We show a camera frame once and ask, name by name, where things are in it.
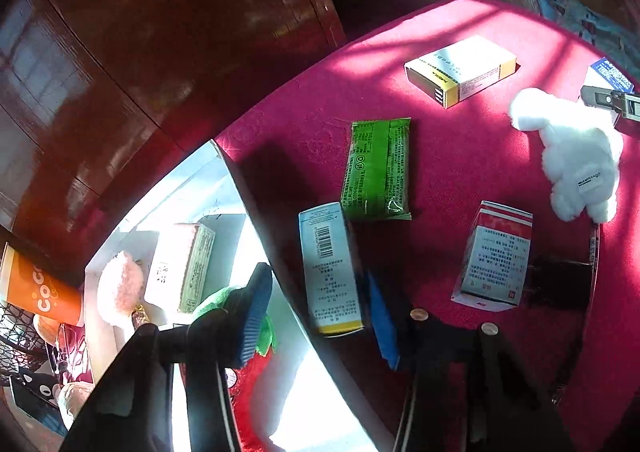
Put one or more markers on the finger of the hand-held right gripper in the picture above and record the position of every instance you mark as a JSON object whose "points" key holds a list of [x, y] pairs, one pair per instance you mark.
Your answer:
{"points": [[610, 100]]}

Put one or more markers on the black charger plug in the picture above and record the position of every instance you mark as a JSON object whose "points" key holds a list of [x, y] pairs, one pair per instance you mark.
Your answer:
{"points": [[560, 282]]}

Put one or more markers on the strawberry plush toy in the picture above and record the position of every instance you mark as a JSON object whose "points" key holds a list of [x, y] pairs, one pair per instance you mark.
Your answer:
{"points": [[252, 392]]}

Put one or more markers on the red and white medicine box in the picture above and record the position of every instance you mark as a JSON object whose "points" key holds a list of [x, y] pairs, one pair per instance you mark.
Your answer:
{"points": [[495, 257]]}

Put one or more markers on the dark red wooden cabinet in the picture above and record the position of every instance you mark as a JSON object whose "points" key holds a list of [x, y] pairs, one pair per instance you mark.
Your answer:
{"points": [[150, 32]]}

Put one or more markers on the beige box in bin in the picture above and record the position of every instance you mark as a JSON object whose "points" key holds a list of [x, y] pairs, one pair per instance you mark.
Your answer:
{"points": [[175, 262]]}

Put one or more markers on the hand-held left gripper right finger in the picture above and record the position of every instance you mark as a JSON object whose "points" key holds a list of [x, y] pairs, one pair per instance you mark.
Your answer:
{"points": [[382, 327]]}

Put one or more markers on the blue quilt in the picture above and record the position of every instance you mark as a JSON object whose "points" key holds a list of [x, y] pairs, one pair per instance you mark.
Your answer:
{"points": [[585, 17]]}

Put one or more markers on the blue and white medicine box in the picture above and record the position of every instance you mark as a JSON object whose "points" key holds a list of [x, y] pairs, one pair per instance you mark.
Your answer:
{"points": [[607, 72]]}

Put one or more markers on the pink plush ball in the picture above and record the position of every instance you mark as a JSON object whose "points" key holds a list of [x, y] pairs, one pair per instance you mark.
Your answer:
{"points": [[120, 287]]}

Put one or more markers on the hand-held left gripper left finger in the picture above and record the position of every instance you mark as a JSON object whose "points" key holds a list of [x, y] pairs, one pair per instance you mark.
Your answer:
{"points": [[255, 322]]}

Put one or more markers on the green packet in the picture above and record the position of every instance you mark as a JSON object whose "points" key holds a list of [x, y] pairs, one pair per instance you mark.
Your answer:
{"points": [[377, 167]]}

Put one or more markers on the white plush toy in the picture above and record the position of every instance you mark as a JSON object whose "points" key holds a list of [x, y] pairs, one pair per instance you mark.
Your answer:
{"points": [[575, 157]]}

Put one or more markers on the white box tray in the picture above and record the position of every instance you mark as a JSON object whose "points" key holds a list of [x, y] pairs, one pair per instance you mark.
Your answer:
{"points": [[310, 392]]}

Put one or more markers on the light blue medicine box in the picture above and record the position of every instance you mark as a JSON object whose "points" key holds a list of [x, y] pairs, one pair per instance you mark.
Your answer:
{"points": [[327, 262]]}

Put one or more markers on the orange paper cup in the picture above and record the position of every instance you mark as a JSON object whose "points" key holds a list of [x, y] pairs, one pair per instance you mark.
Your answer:
{"points": [[40, 289]]}

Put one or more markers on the yellow and white medicine box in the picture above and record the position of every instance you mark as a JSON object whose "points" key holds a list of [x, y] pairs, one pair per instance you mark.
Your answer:
{"points": [[465, 67]]}

